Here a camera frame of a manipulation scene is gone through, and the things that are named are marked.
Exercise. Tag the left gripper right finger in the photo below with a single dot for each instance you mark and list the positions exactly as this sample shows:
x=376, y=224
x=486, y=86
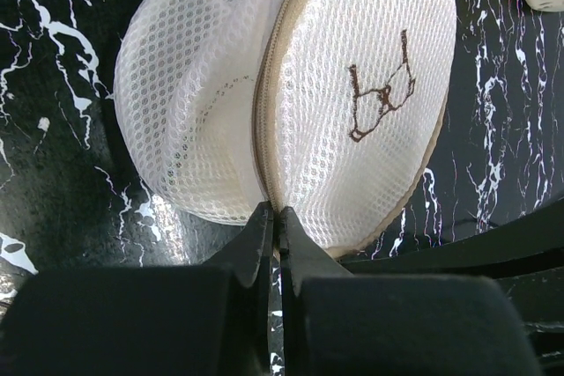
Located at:
x=336, y=323

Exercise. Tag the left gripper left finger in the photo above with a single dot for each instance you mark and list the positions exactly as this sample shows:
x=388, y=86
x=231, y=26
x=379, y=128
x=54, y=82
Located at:
x=206, y=319

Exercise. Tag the mesh laundry bag with glasses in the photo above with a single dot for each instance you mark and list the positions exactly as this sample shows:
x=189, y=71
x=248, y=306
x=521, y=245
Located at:
x=329, y=107

